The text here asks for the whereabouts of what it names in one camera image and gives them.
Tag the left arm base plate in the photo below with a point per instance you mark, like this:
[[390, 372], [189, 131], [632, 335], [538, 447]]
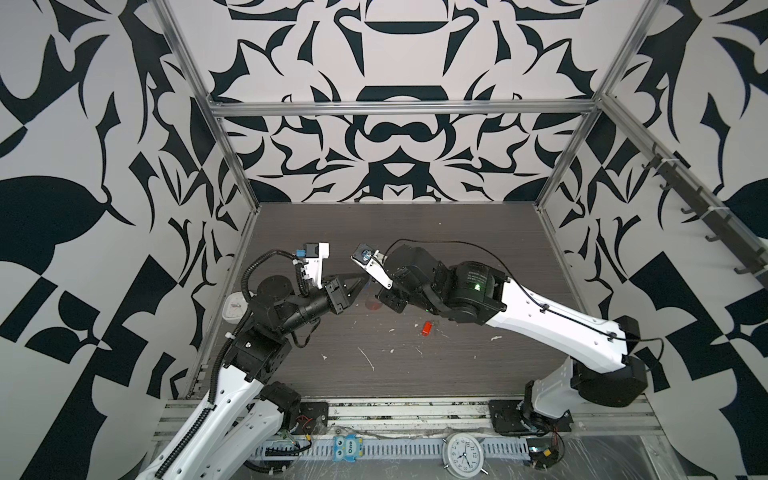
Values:
[[312, 418]]

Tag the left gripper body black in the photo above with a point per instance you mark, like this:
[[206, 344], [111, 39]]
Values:
[[332, 296]]

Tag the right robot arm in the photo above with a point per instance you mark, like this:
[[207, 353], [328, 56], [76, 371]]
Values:
[[599, 367]]

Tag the small circuit board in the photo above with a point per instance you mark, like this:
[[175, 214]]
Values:
[[545, 453]]

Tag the white alarm clock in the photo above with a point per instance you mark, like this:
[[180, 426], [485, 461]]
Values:
[[463, 455]]

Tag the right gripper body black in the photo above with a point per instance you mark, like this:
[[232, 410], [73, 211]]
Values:
[[396, 297]]

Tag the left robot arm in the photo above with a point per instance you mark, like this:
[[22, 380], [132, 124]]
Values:
[[244, 406]]

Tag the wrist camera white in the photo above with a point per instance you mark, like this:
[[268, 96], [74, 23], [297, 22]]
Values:
[[309, 262], [371, 260]]

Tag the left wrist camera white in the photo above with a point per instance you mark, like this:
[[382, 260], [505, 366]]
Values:
[[309, 262]]

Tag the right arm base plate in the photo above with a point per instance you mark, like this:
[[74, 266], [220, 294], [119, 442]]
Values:
[[517, 418]]

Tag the white round wall device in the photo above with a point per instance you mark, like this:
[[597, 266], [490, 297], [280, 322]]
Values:
[[234, 308]]

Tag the black wall hook rail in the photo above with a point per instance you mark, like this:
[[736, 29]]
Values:
[[701, 204]]

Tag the white slotted cable duct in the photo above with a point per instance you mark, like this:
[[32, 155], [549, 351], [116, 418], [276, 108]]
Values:
[[515, 449]]

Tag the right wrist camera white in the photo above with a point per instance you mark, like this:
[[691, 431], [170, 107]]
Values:
[[371, 260]]

